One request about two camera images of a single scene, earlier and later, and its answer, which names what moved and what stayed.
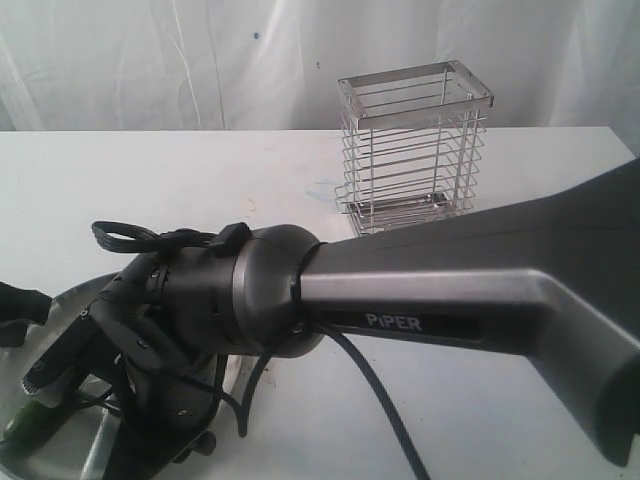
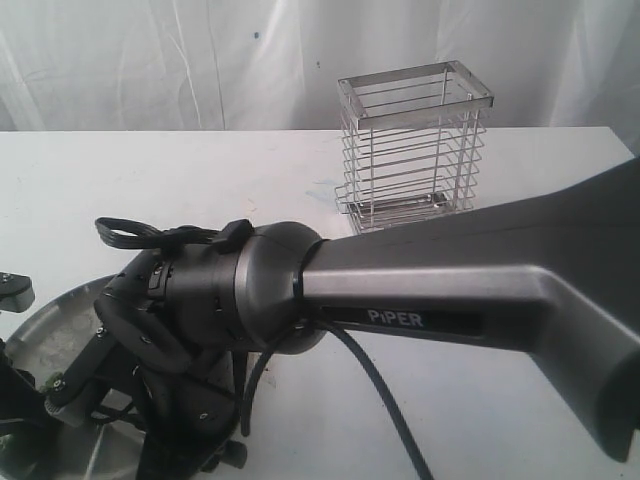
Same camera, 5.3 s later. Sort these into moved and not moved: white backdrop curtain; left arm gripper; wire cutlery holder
Moved: left arm gripper
Not moved: white backdrop curtain; wire cutlery holder
